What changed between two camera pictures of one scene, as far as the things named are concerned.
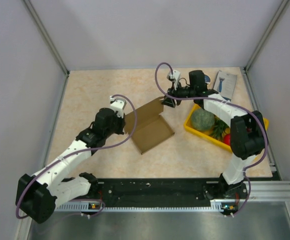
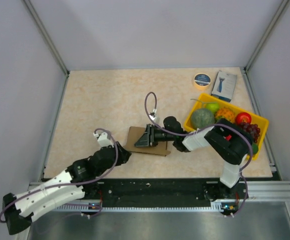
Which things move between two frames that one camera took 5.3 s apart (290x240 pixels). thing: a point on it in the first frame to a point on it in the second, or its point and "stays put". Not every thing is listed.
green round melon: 202,120 stays put
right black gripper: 169,102 to 144,140
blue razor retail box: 224,84 stays put
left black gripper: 122,122 to 123,155
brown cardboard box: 151,128 to 135,133
